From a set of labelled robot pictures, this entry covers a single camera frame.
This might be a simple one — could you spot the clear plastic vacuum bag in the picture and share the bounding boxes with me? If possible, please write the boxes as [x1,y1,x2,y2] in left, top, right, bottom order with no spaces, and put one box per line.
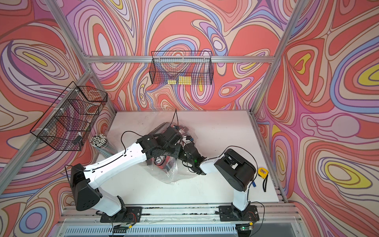
[136,122,205,184]

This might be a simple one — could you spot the red black plaid shirt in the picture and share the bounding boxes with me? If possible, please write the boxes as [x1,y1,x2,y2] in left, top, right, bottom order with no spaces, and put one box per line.
[154,156,171,170]

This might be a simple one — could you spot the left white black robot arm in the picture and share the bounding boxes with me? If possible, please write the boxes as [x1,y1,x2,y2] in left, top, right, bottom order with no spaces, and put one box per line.
[70,125,183,217]

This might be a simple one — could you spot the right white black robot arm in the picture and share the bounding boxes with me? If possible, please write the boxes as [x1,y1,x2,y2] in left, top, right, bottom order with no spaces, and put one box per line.
[179,143,257,213]

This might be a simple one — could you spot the yellow sticky note pads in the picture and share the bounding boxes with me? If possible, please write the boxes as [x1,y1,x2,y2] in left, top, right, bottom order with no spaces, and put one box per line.
[167,76,192,85]

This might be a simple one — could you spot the yellow tape measure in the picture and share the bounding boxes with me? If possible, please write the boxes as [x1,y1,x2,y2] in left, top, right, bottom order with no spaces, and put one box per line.
[258,167,268,179]

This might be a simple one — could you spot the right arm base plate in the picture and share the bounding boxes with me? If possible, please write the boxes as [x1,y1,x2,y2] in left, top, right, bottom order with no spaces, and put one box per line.
[215,204,260,223]

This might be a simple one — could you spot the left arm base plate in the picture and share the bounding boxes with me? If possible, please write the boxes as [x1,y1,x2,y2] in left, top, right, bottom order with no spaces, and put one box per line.
[100,206,142,224]

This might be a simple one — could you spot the back black wire basket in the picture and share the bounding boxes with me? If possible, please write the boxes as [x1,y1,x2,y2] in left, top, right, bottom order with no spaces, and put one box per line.
[149,50,214,86]

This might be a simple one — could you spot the black wire basket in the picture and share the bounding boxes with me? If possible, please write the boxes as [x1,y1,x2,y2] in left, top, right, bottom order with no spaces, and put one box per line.
[30,82,108,151]
[149,50,214,86]

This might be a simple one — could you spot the left black wire basket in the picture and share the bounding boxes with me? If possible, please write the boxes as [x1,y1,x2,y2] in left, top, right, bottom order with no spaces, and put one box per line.
[30,82,108,151]

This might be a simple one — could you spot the aluminium frame rail front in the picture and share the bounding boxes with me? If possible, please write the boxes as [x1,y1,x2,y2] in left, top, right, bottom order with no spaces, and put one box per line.
[52,203,309,237]

